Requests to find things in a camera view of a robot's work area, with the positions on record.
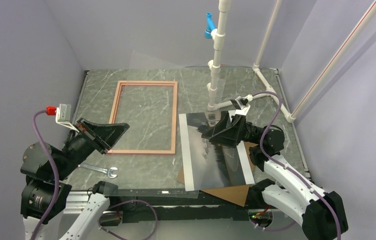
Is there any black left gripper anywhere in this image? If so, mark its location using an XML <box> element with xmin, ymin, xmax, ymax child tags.
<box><xmin>54</xmin><ymin>116</ymin><xmax>130</xmax><ymax>179</ymax></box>

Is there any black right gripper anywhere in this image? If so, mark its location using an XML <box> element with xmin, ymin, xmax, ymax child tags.
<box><xmin>201</xmin><ymin>112</ymin><xmax>262</xmax><ymax>149</ymax></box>

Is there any red wooden picture frame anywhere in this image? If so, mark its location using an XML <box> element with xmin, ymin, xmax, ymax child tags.
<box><xmin>107</xmin><ymin>80</ymin><xmax>178</xmax><ymax>155</ymax></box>

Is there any glossy photo with white borders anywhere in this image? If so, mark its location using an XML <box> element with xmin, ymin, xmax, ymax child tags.
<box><xmin>178</xmin><ymin>110</ymin><xmax>254</xmax><ymax>191</ymax></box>

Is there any clear acrylic sheet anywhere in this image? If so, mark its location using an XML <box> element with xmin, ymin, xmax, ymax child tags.
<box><xmin>121</xmin><ymin>50</ymin><xmax>228</xmax><ymax>133</ymax></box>

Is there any brown cardboard backing board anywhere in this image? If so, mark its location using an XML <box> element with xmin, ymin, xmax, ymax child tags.
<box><xmin>176</xmin><ymin>142</ymin><xmax>258</xmax><ymax>207</ymax></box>

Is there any white PVC pipe stand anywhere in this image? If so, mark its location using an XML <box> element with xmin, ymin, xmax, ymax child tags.
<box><xmin>207</xmin><ymin>0</ymin><xmax>376</xmax><ymax>123</ymax></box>

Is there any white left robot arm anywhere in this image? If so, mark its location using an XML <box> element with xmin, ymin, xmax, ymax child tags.
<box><xmin>21</xmin><ymin>116</ymin><xmax>130</xmax><ymax>240</ymax></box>

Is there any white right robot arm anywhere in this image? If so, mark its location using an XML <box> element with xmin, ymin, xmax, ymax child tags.
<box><xmin>198</xmin><ymin>114</ymin><xmax>348</xmax><ymax>240</ymax></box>

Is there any silver open-end wrench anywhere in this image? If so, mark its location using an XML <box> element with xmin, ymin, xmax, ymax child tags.
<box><xmin>79</xmin><ymin>163</ymin><xmax>118</xmax><ymax>179</ymax></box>

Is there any blue pipe fitting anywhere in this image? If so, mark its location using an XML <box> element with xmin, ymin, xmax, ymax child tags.
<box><xmin>204</xmin><ymin>12</ymin><xmax>217</xmax><ymax>41</ymax></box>

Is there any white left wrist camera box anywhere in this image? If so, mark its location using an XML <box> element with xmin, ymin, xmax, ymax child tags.
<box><xmin>46</xmin><ymin>103</ymin><xmax>79</xmax><ymax>133</ymax></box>

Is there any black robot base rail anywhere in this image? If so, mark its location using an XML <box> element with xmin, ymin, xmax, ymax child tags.
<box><xmin>52</xmin><ymin>178</ymin><xmax>316</xmax><ymax>228</ymax></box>

